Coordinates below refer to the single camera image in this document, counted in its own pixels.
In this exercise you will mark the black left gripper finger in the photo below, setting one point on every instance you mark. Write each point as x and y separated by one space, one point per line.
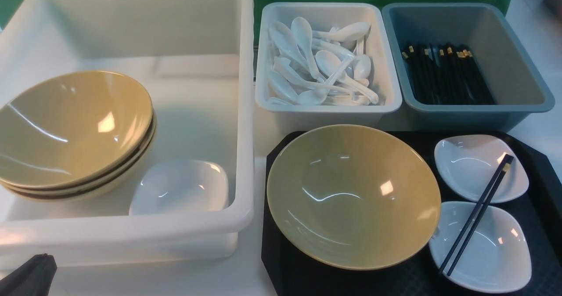
33 278

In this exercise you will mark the tan noodle bowl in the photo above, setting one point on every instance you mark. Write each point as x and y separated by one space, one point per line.
353 197

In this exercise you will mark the white side dish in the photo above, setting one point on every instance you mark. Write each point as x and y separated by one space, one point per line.
496 259
467 163

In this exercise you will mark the black chopstick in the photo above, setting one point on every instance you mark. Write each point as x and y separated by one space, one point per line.
472 217
480 217

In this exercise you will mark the middle stacked tan bowl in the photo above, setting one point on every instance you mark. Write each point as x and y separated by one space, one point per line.
97 181

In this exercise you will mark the stacked tan bowl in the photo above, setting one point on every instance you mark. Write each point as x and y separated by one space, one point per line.
72 128
97 191
97 181

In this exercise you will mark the bottom stacked tan bowl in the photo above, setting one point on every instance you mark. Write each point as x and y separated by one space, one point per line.
97 191

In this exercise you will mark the top stacked tan bowl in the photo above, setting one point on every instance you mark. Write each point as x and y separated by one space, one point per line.
72 128

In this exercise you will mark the white dish in tub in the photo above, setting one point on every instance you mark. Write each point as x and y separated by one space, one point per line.
181 186

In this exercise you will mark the large white plastic tub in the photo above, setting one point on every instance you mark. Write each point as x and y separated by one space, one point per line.
195 58

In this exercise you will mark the white spoon lower left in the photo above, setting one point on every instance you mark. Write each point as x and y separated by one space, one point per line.
282 87

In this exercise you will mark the white spoon upper left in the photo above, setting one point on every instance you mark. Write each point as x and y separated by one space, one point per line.
283 38

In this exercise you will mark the white spoon bin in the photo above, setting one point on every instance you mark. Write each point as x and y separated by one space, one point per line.
320 104

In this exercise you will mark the white spoon upright centre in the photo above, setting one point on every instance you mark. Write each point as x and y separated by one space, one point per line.
303 34

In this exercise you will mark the white spoon centre diagonal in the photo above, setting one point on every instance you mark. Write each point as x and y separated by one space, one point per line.
330 64

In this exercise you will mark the white spoon top right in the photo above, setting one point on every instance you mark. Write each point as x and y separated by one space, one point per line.
351 32

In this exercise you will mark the pile of black chopsticks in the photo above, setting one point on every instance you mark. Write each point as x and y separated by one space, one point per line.
445 74

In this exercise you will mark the blue-grey chopstick bin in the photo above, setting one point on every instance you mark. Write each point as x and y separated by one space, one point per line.
512 77

